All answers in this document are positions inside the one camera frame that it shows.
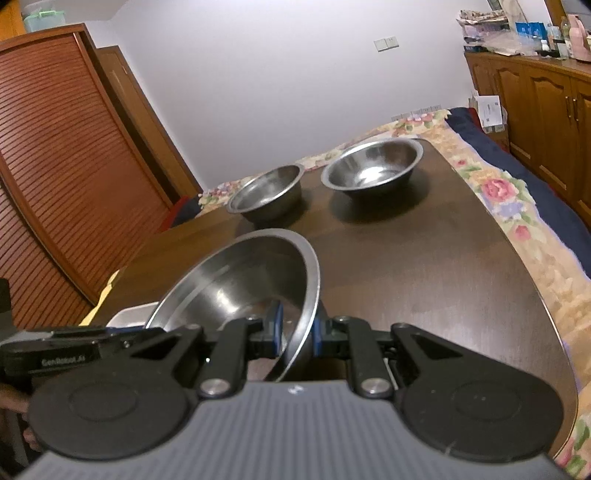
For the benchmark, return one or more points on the white floral rectangular plate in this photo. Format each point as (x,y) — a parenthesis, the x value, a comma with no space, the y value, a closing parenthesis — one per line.
(131,316)

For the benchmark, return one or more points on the white wall switch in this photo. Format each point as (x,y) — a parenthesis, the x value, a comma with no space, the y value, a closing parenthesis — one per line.
(387,44)

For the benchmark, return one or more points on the wooden sideboard cabinet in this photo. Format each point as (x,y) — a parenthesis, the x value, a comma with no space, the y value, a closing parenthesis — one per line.
(531,106)

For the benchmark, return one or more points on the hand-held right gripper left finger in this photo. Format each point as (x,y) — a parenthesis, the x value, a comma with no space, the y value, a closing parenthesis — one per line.
(275,327)

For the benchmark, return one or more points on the red cloth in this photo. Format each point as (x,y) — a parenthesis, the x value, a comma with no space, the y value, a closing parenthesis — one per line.
(178,210)

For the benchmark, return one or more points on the small stainless steel bowl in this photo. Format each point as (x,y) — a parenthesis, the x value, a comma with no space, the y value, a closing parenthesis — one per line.
(268,189)
(369,170)

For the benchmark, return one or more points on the white cardboard box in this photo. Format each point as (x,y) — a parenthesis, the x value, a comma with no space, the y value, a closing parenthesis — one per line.
(489,110)

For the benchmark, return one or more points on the large stainless steel bowl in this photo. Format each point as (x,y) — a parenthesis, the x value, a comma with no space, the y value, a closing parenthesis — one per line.
(240,277)

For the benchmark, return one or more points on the wooden overhead cabinet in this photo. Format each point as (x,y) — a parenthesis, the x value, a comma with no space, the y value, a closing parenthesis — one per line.
(11,18)

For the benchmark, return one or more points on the floral blanket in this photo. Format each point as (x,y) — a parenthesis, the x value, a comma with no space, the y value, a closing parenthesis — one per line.
(498,189)

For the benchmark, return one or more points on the clear plastic bag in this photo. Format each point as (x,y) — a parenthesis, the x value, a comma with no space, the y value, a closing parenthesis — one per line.
(508,45)

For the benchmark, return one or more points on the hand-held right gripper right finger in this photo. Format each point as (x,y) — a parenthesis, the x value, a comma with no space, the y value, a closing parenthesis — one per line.
(317,337)

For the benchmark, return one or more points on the pink thermos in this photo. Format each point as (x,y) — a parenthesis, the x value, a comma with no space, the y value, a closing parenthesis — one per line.
(577,37)

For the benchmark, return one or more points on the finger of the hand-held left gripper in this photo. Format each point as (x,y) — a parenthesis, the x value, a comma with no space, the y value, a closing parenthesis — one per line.
(124,338)

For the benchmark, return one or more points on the blue box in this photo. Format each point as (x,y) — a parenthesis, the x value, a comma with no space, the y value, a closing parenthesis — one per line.
(528,30)

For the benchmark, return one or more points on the wooden louvered wardrobe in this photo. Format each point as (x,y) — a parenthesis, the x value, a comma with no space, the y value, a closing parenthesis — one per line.
(69,161)

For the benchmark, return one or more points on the person's left hand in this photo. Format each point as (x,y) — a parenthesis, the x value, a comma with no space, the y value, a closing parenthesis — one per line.
(14,397)

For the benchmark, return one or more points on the green plastic storage box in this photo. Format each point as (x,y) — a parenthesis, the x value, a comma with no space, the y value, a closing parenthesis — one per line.
(44,16)

